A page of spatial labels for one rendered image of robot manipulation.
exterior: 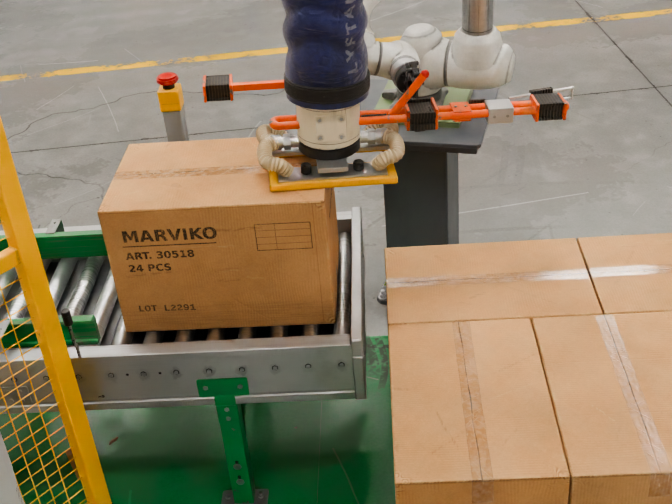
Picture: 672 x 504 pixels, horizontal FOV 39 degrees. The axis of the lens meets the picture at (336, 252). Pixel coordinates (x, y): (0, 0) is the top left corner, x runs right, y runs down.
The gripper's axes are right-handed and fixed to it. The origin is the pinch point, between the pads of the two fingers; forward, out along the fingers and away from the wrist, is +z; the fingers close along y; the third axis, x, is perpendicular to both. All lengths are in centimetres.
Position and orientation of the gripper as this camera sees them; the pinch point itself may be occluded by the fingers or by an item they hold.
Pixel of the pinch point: (418, 105)
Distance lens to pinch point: 264.8
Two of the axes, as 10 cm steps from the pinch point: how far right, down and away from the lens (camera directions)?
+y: 0.7, 8.4, 5.4
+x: -9.9, 1.1, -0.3
